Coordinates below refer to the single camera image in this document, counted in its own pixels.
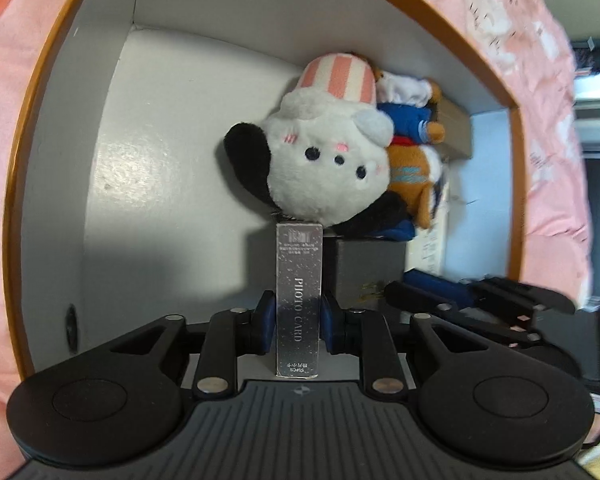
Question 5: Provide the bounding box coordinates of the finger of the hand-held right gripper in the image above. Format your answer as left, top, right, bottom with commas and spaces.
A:
403, 269, 577, 316
384, 281, 543, 348

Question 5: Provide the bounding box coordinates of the white plush dog striped hat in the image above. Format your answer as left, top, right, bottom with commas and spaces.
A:
223, 52, 416, 238

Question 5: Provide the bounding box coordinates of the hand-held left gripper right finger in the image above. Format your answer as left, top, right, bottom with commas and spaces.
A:
321, 293, 488, 396

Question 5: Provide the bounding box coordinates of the brown bear plush blue outfit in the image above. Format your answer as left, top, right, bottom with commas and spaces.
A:
372, 67, 448, 242

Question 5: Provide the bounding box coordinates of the orange cardboard box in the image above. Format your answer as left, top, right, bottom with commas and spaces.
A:
2, 0, 526, 381

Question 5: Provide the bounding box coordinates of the silver card box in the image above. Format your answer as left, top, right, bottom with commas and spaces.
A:
275, 222, 325, 378

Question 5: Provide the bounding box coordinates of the small brown box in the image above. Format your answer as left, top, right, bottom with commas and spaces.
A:
432, 97, 473, 160

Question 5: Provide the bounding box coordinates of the long white box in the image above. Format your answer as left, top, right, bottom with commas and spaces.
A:
405, 160, 453, 278

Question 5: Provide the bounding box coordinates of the dark grey box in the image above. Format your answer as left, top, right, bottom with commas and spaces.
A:
334, 237, 412, 306

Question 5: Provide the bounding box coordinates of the pink printed blanket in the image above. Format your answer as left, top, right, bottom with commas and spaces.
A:
0, 0, 596, 480

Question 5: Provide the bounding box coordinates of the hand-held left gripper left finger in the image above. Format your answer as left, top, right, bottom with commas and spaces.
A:
107, 290, 277, 401

